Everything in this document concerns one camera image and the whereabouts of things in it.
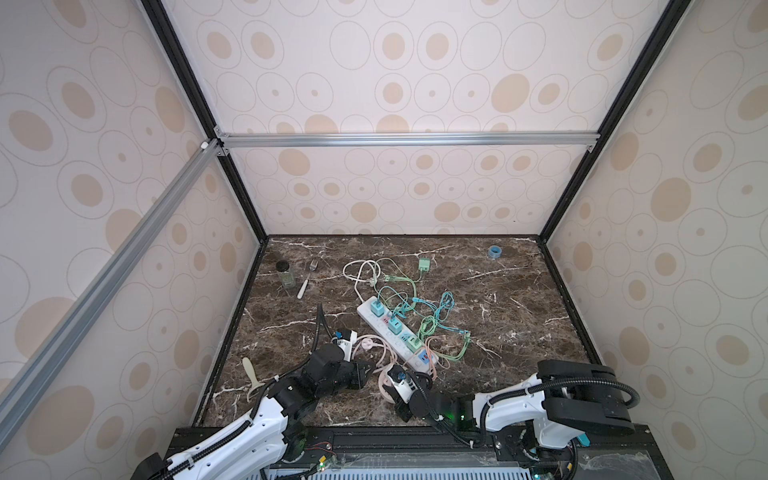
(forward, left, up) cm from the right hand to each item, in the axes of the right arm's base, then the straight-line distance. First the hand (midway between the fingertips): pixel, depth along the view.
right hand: (390, 385), depth 80 cm
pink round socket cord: (+13, +2, -2) cm, 13 cm away
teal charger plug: (+22, +4, +3) cm, 23 cm away
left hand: (+4, +3, +5) cm, 7 cm away
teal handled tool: (-12, -48, -4) cm, 50 cm away
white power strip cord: (+37, +11, -2) cm, 39 cm away
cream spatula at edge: (+7, +41, -2) cm, 42 cm away
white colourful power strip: (+8, -9, 0) cm, 13 cm away
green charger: (+44, -13, -2) cm, 46 cm away
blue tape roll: (+51, -41, -3) cm, 65 cm away
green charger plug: (+10, -7, +4) cm, 13 cm away
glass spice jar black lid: (+36, +34, +5) cm, 49 cm away
